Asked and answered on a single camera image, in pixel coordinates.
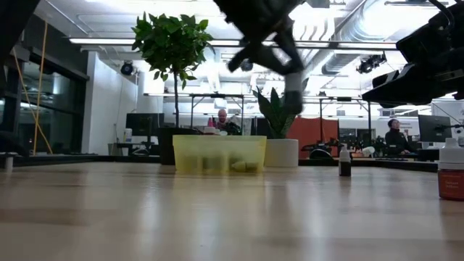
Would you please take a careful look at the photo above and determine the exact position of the small dropper bottle purple label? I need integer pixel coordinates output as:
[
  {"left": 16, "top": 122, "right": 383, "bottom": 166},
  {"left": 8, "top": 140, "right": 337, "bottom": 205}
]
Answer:
[{"left": 228, "top": 159, "right": 247, "bottom": 173}]

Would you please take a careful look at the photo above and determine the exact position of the black aluminium table frame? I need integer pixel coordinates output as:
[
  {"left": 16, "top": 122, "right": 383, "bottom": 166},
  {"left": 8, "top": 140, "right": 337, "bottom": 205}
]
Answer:
[{"left": 0, "top": 154, "right": 439, "bottom": 173}]

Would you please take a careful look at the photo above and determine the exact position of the black ceiling-mounted device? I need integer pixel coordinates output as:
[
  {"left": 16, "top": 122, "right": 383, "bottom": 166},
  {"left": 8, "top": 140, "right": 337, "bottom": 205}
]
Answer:
[{"left": 355, "top": 53, "right": 388, "bottom": 75}]

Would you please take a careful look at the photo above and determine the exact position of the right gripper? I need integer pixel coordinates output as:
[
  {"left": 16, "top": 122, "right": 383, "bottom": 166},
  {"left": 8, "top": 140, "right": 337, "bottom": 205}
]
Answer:
[{"left": 362, "top": 42, "right": 464, "bottom": 107}]

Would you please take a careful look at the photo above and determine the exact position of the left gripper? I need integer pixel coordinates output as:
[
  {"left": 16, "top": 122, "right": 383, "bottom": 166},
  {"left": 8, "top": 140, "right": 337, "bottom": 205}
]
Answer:
[{"left": 214, "top": 0, "right": 306, "bottom": 76}]

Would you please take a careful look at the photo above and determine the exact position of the tall red coloring bottle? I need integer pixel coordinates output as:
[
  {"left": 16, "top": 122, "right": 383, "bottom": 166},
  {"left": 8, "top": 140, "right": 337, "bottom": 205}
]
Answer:
[{"left": 202, "top": 116, "right": 218, "bottom": 137}]

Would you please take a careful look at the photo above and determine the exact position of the black computer monitor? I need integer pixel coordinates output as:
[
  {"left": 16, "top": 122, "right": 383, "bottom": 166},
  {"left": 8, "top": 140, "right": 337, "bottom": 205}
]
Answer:
[
  {"left": 418, "top": 115, "right": 453, "bottom": 143},
  {"left": 125, "top": 112, "right": 165, "bottom": 138}
]

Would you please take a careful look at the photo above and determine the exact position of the leafy tree in black pot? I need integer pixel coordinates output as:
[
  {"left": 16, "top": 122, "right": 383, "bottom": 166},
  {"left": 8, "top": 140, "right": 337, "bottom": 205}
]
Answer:
[{"left": 130, "top": 12, "right": 215, "bottom": 166}]

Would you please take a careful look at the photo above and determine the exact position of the snake plant in white pot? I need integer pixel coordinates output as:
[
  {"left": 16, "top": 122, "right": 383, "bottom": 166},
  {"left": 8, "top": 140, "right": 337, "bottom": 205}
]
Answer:
[{"left": 252, "top": 86, "right": 300, "bottom": 168}]

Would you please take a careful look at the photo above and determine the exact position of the silver ceiling duct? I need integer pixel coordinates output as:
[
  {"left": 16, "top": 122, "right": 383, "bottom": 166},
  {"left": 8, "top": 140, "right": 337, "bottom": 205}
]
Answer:
[{"left": 318, "top": 10, "right": 367, "bottom": 75}]

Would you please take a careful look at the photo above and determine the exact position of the person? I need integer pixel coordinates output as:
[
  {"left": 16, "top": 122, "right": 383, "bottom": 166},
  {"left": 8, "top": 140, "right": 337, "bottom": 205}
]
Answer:
[
  {"left": 213, "top": 108, "right": 242, "bottom": 136},
  {"left": 384, "top": 118, "right": 414, "bottom": 155}
]

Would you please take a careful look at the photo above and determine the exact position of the long ceiling light strip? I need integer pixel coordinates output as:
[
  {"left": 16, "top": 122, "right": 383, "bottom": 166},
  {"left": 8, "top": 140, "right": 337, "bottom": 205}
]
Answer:
[{"left": 68, "top": 37, "right": 399, "bottom": 50}]

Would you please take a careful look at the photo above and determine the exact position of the small dropper bottle orange label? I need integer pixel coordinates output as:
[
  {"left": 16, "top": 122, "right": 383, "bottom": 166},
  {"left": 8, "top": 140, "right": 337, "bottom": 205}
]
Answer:
[{"left": 437, "top": 137, "right": 464, "bottom": 202}]

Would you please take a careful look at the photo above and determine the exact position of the orange partition panel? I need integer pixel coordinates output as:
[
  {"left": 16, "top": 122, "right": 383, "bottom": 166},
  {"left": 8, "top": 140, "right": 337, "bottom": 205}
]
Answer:
[{"left": 288, "top": 116, "right": 341, "bottom": 159}]

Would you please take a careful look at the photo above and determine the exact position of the yellow extension cable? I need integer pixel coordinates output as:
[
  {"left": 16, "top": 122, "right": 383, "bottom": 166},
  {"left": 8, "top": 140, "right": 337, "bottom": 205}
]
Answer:
[{"left": 12, "top": 20, "right": 54, "bottom": 156}]

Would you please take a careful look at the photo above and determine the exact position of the translucent yellow plastic bin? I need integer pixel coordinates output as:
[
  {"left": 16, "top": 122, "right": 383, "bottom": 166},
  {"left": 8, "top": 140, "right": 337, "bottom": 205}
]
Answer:
[{"left": 172, "top": 134, "right": 268, "bottom": 174}]

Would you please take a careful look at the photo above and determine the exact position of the small white-capped dropper bottle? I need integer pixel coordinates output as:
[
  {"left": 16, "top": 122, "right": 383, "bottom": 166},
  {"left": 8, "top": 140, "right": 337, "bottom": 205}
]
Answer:
[{"left": 338, "top": 143, "right": 352, "bottom": 178}]

